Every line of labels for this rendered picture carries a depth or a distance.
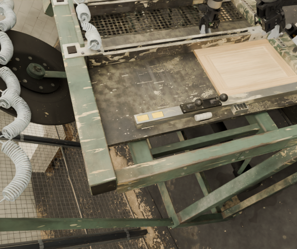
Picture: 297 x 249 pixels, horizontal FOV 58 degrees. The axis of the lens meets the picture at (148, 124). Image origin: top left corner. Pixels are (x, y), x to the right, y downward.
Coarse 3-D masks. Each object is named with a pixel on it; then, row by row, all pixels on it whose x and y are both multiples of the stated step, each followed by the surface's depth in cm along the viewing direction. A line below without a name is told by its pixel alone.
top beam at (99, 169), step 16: (64, 16) 146; (64, 32) 139; (64, 64) 126; (80, 64) 126; (80, 80) 121; (80, 96) 115; (80, 112) 110; (96, 112) 111; (80, 128) 106; (96, 128) 107; (80, 144) 102; (96, 144) 102; (96, 160) 99; (96, 176) 95; (112, 176) 96; (96, 192) 99
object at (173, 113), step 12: (288, 84) 139; (228, 96) 131; (240, 96) 131; (252, 96) 132; (264, 96) 133; (276, 96) 136; (168, 108) 123; (180, 108) 124; (216, 108) 127; (228, 108) 131; (156, 120) 119; (168, 120) 123
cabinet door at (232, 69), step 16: (208, 48) 154; (224, 48) 155; (240, 48) 156; (256, 48) 158; (272, 48) 159; (208, 64) 146; (224, 64) 147; (240, 64) 149; (256, 64) 150; (272, 64) 151; (224, 80) 140; (240, 80) 141; (256, 80) 142; (272, 80) 143; (288, 80) 144
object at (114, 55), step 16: (224, 32) 155; (240, 32) 158; (256, 32) 157; (64, 48) 131; (80, 48) 132; (112, 48) 139; (128, 48) 142; (144, 48) 141; (160, 48) 144; (176, 48) 147; (192, 48) 151; (96, 64) 139
